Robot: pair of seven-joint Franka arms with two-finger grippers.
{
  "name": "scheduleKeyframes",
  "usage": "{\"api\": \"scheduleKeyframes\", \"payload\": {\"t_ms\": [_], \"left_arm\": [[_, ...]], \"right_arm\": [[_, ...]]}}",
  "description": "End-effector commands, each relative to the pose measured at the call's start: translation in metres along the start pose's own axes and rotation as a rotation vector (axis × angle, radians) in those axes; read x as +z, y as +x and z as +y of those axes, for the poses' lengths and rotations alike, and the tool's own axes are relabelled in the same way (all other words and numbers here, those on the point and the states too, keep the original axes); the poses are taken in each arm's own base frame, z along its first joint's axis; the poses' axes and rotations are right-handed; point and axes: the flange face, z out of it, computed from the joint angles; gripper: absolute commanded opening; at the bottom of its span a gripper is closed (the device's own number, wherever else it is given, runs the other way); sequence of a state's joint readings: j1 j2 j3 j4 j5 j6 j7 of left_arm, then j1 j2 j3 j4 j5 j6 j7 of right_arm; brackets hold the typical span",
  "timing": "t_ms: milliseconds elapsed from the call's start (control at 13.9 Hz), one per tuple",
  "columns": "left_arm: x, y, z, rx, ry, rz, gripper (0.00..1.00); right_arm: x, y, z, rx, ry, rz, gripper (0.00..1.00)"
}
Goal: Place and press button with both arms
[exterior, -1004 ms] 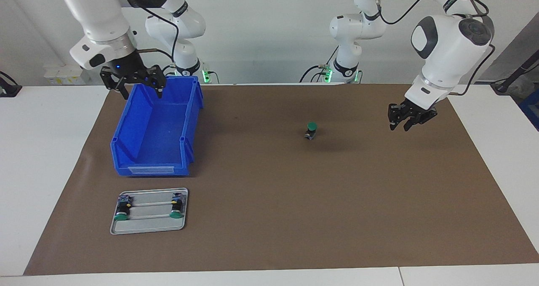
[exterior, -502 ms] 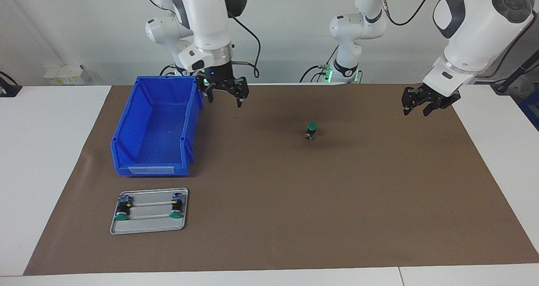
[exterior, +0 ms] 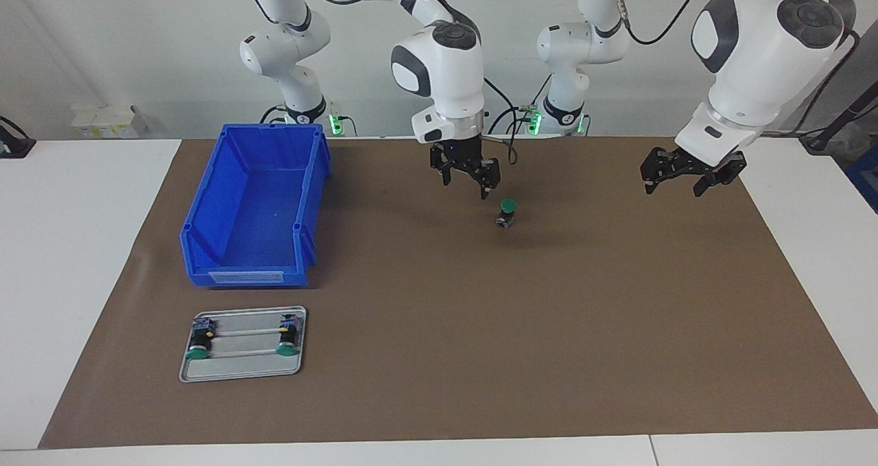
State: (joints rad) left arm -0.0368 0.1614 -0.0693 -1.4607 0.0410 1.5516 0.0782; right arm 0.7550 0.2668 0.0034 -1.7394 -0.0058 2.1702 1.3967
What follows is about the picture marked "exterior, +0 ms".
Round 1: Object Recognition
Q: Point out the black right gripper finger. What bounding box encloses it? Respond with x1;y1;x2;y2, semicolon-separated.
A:
429;147;458;186
476;157;502;201

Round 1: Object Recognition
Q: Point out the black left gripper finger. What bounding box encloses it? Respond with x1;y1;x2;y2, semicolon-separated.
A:
639;148;678;196
692;154;747;198

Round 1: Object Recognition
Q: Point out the green push button clear block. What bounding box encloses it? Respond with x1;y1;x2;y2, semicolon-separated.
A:
185;318;217;361

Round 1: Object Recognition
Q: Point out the black stand pole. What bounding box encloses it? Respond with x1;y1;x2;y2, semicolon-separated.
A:
799;80;878;154

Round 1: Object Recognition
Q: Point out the blue crate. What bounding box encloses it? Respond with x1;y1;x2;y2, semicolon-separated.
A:
845;143;878;213

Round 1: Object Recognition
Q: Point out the brown table mat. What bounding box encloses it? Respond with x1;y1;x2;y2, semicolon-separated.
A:
38;135;878;450

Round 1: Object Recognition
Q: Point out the blue plastic storage bin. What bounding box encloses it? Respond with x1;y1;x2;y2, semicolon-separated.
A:
180;123;333;288

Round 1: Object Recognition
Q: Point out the grey metal tray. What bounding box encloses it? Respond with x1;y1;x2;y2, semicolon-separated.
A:
179;306;307;383

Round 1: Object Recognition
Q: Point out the white cardboard box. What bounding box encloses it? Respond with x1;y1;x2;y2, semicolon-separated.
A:
71;104;148;139

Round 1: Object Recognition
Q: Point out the black clamp device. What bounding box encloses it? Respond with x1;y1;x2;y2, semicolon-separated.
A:
0;116;36;159

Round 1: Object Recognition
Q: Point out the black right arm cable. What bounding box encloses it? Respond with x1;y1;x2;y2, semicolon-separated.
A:
244;0;522;166

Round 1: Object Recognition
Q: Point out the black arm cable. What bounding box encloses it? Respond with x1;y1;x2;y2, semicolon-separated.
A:
613;0;862;137
244;0;522;166

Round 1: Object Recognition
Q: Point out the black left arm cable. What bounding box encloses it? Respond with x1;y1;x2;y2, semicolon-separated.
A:
613;0;862;137

